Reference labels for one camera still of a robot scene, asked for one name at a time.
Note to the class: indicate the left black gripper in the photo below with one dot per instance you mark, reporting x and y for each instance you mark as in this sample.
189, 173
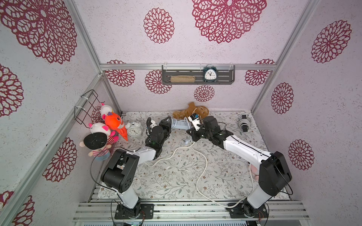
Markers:
166, 125

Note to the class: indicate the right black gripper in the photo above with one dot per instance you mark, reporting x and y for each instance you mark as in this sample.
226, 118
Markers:
193, 133

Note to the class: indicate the blue power strip with cord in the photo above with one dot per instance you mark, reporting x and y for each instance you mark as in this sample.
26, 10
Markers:
183, 124

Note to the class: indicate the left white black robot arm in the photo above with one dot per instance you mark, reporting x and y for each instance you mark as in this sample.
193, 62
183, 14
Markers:
121, 168

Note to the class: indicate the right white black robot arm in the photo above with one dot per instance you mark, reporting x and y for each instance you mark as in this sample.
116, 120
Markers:
272, 168

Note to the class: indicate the brown teddy bear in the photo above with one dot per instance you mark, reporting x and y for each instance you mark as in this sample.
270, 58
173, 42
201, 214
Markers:
202, 111

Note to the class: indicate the white round alarm clock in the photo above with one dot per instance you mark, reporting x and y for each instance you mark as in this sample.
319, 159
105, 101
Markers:
134, 128

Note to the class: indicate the beige pouch on shelf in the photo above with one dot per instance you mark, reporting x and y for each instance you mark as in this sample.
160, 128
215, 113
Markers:
182, 79

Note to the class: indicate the orange fox plush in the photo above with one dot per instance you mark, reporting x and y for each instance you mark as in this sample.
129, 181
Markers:
115, 122

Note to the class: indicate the teal alarm clock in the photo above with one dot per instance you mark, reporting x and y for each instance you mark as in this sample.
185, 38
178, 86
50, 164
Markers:
210, 74

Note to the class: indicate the pink striped pig plush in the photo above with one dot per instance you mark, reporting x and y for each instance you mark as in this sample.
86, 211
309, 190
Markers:
102, 127

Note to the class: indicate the pink red dotted plush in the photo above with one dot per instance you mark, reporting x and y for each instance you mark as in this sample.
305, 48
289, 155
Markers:
254, 172

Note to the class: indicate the black-haired doll plush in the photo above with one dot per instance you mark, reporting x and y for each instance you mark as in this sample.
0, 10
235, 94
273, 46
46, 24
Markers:
97, 144

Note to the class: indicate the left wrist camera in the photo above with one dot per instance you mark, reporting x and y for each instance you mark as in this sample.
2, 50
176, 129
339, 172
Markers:
152, 124

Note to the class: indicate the grey wall shelf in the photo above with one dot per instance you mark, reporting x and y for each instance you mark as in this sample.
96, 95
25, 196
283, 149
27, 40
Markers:
226, 75

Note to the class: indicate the black wire basket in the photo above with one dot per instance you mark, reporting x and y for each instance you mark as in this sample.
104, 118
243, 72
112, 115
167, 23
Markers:
88, 113

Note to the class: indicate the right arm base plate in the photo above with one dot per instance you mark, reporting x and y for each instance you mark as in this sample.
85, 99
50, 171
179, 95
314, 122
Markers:
243, 210

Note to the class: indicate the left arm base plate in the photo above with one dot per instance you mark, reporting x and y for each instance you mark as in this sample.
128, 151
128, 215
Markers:
140, 211

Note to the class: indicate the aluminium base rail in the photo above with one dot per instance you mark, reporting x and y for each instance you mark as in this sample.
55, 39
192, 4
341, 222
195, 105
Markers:
103, 210

